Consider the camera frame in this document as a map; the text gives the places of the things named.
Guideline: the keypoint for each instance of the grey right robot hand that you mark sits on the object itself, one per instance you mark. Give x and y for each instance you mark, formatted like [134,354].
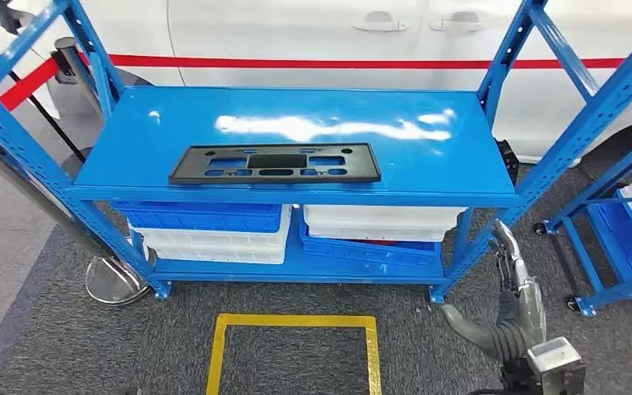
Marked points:
[534,311]

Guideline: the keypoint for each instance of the black plastic panel part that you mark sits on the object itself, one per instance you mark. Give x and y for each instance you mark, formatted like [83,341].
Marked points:
[365,166]

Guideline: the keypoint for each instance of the blue metal shelf rack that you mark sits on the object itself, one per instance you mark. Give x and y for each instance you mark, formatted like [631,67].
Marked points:
[294,109]
[621,293]

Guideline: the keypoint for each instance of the blue plastic crate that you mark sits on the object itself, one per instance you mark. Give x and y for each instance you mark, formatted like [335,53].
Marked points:
[201,218]
[627,245]
[359,253]

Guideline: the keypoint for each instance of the red barrier belt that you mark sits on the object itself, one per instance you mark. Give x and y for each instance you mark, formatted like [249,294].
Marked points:
[294,63]
[27,86]

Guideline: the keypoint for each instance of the white car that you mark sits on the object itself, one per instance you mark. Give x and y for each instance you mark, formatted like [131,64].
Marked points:
[294,32]

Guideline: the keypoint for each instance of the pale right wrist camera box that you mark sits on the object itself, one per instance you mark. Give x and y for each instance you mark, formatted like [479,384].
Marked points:
[558,365]

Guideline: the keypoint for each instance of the black-headed stanchion post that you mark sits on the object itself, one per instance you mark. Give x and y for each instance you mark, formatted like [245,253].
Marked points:
[65,54]

